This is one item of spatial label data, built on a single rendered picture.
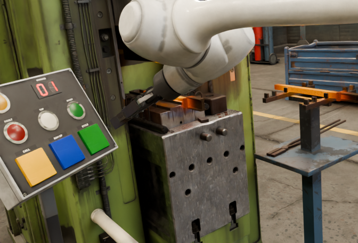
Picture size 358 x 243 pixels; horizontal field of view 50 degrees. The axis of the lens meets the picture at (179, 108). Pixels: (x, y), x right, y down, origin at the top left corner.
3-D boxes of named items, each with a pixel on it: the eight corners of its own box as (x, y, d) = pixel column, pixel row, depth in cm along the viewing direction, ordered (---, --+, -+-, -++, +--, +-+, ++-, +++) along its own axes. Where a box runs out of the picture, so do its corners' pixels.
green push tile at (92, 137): (110, 145, 111) (97, 122, 111) (92, 154, 105) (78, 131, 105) (106, 147, 112) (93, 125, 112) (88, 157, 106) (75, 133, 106)
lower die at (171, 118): (205, 117, 151) (203, 96, 149) (162, 130, 140) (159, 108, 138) (150, 104, 185) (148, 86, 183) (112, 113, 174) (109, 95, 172)
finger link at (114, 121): (133, 117, 99) (131, 118, 98) (116, 129, 103) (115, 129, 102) (127, 107, 99) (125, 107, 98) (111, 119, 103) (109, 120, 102)
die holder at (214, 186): (250, 212, 164) (243, 111, 153) (177, 250, 144) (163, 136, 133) (176, 175, 210) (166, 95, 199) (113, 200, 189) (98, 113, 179)
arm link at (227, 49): (201, 51, 92) (162, 38, 82) (252, 12, 83) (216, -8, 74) (214, 90, 88) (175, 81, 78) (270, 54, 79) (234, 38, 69)
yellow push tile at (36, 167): (57, 173, 94) (41, 146, 95) (32, 186, 88) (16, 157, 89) (53, 175, 95) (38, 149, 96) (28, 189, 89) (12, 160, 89)
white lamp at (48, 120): (60, 127, 101) (57, 111, 100) (42, 131, 98) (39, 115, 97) (57, 125, 103) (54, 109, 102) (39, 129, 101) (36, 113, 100)
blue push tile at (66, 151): (86, 157, 102) (71, 133, 103) (65, 169, 96) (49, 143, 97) (82, 160, 103) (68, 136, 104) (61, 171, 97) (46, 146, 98)
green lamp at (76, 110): (87, 116, 109) (84, 101, 108) (71, 120, 107) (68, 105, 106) (83, 114, 112) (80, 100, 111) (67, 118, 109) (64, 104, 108)
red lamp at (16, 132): (29, 139, 93) (25, 122, 92) (9, 145, 90) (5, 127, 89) (26, 137, 95) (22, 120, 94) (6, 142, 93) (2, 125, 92)
